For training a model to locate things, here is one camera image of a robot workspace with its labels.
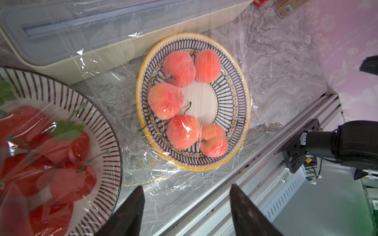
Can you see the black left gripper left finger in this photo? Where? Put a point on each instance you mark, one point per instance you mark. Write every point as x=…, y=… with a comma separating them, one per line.
x=127, y=219

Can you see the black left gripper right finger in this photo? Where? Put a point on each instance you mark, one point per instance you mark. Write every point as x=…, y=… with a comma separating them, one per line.
x=248, y=220

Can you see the clear plastic wrap sheet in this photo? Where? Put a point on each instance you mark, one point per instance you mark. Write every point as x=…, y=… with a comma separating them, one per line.
x=44, y=165
x=116, y=89

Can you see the patterned plate of strawberries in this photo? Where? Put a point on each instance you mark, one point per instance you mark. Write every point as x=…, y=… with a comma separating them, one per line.
x=53, y=156

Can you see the striped plate of peaches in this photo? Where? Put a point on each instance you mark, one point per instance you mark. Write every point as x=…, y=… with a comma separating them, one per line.
x=225, y=102

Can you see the cream plastic wrap dispenser box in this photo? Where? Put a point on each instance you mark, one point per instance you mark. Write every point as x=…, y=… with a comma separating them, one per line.
x=74, y=40

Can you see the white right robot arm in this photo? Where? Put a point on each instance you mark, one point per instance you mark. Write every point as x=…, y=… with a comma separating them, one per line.
x=353, y=144

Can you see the red soda can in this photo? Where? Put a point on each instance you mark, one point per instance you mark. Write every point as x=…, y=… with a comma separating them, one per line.
x=259, y=3

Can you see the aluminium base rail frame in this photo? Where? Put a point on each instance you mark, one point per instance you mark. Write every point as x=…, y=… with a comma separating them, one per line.
x=262, y=176

